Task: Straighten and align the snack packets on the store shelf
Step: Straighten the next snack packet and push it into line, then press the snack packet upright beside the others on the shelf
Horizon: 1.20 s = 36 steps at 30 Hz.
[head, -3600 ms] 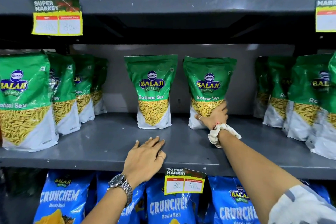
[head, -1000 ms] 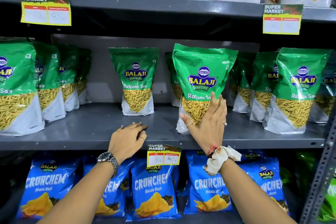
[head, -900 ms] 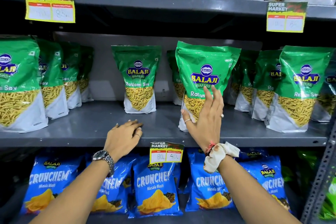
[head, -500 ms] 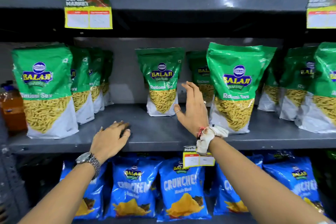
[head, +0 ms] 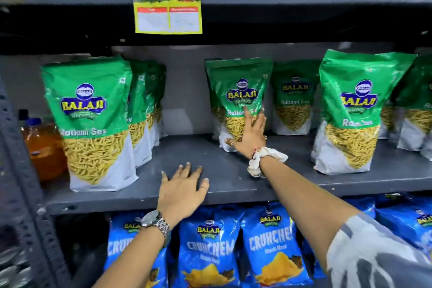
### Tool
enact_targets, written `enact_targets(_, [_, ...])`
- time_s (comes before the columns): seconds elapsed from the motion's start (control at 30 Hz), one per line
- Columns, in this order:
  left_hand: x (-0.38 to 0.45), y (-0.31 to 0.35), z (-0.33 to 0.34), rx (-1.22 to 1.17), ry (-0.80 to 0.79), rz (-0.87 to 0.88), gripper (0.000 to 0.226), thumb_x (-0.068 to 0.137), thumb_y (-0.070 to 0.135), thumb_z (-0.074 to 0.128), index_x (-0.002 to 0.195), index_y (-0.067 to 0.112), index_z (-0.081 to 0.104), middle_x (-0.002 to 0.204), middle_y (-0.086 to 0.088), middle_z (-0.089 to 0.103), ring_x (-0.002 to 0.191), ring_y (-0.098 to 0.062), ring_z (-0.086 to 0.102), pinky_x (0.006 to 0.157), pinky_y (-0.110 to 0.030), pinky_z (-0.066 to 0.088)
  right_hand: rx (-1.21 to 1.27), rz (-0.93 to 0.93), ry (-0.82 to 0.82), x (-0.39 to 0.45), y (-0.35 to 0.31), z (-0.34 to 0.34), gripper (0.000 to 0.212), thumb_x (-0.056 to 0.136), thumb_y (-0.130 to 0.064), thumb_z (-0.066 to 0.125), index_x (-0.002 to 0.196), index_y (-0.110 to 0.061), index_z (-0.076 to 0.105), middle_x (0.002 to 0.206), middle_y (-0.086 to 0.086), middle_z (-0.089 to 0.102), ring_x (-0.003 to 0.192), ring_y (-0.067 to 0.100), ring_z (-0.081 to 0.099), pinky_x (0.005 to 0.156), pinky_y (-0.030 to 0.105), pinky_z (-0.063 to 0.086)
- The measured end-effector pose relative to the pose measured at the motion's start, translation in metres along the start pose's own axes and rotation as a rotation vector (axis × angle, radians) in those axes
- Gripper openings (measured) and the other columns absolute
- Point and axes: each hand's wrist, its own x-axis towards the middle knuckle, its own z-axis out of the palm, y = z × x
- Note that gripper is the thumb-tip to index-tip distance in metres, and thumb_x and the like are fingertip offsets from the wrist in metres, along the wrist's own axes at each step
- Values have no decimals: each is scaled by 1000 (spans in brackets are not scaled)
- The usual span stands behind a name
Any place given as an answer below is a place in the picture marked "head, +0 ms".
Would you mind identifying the person's left hand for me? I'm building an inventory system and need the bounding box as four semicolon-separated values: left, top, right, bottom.
157;162;210;227

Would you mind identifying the row of blue chip packets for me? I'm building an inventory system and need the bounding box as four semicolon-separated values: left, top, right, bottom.
104;193;432;288

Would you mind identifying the person's right hand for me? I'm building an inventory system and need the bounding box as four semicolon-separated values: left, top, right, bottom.
225;106;269;160

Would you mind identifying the orange drink bottle blue cap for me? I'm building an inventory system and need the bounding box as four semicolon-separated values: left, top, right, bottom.
23;117;69;182

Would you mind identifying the drink bottle black cap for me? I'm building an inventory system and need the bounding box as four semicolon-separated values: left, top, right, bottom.
18;109;30;136

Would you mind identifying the person's left forearm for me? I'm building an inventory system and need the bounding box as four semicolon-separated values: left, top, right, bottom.
93;225;169;288

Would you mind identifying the white grey patterned sleeve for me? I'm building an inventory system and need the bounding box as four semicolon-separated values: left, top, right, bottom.
326;212;432;288

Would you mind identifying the yellow green shelf price label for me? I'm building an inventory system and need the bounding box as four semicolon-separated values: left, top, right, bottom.
130;0;203;35

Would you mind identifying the person's right forearm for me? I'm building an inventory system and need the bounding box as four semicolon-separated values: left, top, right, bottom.
259;155;362;273

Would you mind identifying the silver metal wristwatch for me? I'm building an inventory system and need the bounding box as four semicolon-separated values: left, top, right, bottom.
140;210;171;248

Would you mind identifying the row of green packets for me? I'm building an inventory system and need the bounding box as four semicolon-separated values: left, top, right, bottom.
40;49;432;193

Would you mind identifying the white fabric scrunchie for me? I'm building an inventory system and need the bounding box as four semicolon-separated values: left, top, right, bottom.
247;147;289;178

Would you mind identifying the green snack packet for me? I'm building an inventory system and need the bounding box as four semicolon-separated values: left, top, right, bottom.
205;58;274;153

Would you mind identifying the grey perforated shelf upright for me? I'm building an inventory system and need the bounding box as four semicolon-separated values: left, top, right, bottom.
0;75;72;288

